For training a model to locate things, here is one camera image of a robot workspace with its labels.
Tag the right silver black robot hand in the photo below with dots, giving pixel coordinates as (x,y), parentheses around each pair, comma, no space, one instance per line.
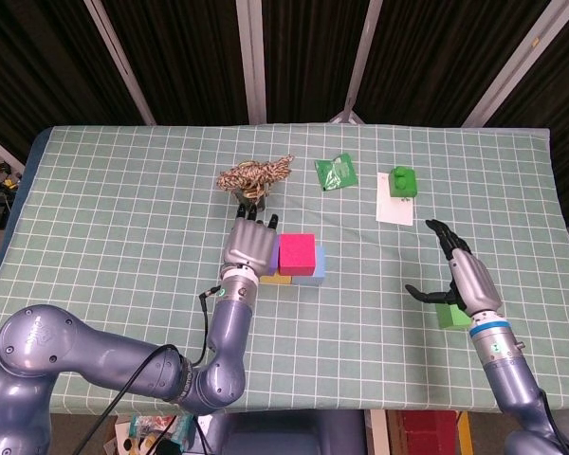
(479,286)

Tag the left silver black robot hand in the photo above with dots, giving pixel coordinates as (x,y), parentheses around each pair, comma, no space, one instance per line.
(249,244)

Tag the yellow foam cube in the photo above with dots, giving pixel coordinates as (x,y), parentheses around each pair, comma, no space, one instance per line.
(275,279)

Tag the green foam cube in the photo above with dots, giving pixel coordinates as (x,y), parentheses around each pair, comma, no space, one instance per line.
(448,318)

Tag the pink foam cube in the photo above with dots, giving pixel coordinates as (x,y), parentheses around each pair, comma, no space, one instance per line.
(296,253)

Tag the light blue foam cube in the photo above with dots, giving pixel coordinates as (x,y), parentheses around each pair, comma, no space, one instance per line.
(320,267)

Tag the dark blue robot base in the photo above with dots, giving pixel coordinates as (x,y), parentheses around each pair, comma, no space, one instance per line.
(284,433)

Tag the green foil packet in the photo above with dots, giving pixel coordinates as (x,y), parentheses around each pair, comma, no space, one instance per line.
(336,173)

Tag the white paper card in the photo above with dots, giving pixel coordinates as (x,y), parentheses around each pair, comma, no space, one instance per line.
(393,211)

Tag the green toy building brick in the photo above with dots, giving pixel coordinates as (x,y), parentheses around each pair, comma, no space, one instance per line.
(405,185)

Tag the green checked tablecloth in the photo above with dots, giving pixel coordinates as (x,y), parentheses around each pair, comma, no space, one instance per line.
(313,360)

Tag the yellow bar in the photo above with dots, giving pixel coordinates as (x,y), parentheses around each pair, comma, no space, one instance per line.
(465,433)

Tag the red box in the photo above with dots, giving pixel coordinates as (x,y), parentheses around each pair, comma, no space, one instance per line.
(429,433)

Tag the white table leg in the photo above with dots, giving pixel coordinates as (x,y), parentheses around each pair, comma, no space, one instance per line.
(379,433)

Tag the colourful printed bag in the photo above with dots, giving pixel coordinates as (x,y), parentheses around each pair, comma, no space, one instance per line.
(170,429)

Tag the metal frame foot bracket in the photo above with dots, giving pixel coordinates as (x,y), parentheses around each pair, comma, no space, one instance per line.
(346,118)

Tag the white frame post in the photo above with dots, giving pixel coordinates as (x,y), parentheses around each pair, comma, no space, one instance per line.
(251,61)
(118,61)
(512,71)
(0,151)
(362,57)

